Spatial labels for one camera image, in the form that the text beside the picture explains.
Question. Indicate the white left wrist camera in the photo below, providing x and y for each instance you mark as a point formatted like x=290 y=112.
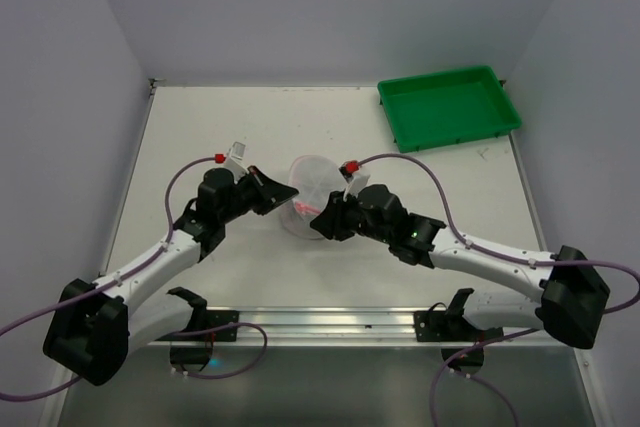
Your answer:
x=234 y=160

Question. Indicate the white mesh laundry bag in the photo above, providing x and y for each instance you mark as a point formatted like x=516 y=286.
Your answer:
x=315 y=177

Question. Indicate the aluminium mounting rail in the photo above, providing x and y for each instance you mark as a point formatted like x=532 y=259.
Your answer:
x=332 y=327

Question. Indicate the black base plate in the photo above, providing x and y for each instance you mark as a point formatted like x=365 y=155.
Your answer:
x=445 y=323
x=215 y=324

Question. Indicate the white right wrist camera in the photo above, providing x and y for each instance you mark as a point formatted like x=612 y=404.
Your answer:
x=356 y=176

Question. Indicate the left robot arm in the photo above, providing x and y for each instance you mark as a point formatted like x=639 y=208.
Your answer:
x=101 y=322

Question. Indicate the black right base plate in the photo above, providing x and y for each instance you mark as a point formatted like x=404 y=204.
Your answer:
x=445 y=323

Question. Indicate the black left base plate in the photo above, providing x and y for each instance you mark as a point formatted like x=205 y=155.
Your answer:
x=215 y=324

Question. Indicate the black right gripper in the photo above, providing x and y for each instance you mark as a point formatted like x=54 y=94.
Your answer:
x=347 y=217

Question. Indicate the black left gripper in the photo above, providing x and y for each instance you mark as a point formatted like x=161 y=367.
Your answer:
x=256 y=186

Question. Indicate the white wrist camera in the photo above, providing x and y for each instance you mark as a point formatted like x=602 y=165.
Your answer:
x=234 y=160
x=356 y=176

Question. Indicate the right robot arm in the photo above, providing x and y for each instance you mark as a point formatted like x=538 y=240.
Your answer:
x=561 y=294

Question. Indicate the green plastic tray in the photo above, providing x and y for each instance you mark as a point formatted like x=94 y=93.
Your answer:
x=447 y=108

